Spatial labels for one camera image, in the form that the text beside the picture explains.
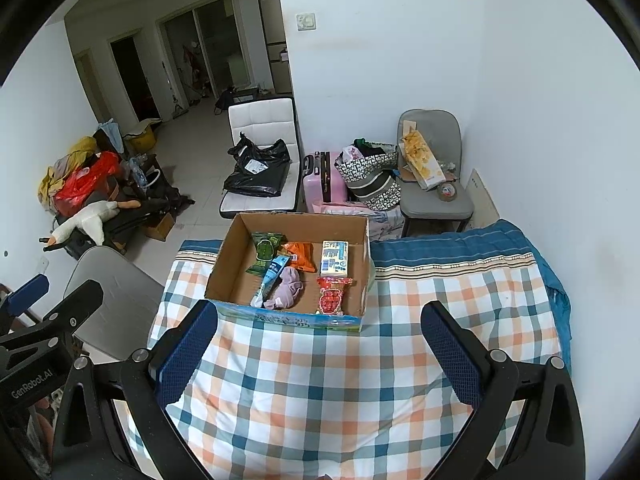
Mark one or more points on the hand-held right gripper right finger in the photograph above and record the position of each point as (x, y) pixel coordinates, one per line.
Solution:
(450, 355)

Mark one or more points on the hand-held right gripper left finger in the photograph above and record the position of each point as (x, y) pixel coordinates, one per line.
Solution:
(187, 355)

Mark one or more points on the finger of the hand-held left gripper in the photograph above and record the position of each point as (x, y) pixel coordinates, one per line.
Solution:
(75, 305)
(27, 290)

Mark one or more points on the long blue white packet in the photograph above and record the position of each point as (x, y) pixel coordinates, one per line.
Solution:
(272, 275)

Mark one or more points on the green snack packet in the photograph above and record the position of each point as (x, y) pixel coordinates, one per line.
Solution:
(265, 252)

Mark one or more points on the red snack packet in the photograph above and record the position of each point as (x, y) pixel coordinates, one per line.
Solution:
(334, 297)

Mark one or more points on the orange snack packet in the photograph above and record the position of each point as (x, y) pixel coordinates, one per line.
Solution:
(301, 256)

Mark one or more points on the grey round-back chair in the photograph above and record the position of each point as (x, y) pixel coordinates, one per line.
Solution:
(115, 300)

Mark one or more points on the white goose plush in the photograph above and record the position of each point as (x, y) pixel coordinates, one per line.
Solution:
(92, 220)

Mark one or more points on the small brown cardboard box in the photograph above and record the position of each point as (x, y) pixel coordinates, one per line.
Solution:
(160, 227)

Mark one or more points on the yellow cloth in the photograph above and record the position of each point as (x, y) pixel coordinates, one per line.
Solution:
(55, 175)

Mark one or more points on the red plastic bag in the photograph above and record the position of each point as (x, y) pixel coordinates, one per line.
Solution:
(82, 185)

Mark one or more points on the plaid blanket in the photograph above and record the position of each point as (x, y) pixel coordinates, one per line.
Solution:
(325, 385)

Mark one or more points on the black luggage pile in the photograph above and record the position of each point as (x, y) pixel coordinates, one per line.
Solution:
(155, 200)

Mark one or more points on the grey armless chair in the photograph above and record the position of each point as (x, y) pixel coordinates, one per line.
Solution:
(440, 210)

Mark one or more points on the white leaning panel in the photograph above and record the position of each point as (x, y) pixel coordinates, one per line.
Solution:
(482, 200)

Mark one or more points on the tape roll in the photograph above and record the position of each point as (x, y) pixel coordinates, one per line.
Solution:
(446, 191)

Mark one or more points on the light blue cloth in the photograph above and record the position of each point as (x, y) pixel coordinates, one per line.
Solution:
(111, 135)

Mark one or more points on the black white patterned round bag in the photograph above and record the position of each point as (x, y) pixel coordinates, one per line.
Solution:
(377, 195)

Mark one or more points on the yellow open box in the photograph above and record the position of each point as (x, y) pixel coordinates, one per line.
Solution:
(142, 137)

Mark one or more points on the pink cloth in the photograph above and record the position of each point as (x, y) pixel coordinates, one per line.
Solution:
(340, 206)

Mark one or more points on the yellow paper packet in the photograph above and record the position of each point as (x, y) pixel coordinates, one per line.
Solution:
(422, 160)

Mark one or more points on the black plastic bag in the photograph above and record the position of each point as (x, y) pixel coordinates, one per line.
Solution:
(260, 170)

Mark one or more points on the black white patterned tote bag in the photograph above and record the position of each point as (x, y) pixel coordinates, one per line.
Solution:
(365, 167)

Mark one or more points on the pink suitcase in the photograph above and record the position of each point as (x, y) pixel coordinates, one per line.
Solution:
(325, 180)

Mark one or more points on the dark green garment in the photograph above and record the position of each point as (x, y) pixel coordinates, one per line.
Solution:
(372, 147)

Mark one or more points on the white padded chair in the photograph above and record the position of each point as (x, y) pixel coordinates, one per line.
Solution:
(260, 117)

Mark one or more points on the small black floor bag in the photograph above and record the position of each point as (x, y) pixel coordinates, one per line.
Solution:
(225, 100)

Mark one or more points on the white light switch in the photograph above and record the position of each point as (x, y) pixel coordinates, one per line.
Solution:
(306, 21)

